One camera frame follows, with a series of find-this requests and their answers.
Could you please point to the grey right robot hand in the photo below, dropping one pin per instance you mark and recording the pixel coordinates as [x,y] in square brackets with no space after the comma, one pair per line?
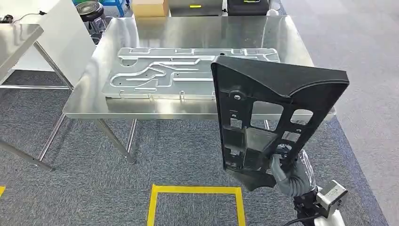
[296,182]

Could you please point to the black plastic panel with cutouts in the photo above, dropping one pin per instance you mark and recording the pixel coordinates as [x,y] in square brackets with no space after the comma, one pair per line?
[280,78]

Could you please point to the yellow tape floor square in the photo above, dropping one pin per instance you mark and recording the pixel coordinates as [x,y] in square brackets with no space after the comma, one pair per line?
[151,206]

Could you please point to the grooved aluminium plate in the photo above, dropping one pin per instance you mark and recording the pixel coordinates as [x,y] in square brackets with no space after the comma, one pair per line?
[156,71]

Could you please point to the black equipment case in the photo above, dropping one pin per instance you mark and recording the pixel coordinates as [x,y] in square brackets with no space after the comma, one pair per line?
[247,7]

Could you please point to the steel work table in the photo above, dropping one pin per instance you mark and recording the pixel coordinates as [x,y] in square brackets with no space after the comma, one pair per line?
[187,31]
[15,40]

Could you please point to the grey equipment case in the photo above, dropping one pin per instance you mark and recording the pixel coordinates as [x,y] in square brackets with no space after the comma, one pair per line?
[194,7]

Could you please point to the cardboard box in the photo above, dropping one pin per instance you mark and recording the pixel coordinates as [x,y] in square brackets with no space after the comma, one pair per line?
[149,7]

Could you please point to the black round stool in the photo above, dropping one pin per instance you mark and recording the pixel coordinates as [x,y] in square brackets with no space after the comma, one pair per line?
[89,11]

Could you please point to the white board panel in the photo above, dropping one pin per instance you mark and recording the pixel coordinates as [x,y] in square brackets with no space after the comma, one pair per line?
[62,37]

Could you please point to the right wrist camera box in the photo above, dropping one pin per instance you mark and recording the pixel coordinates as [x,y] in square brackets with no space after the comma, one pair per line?
[332,195]

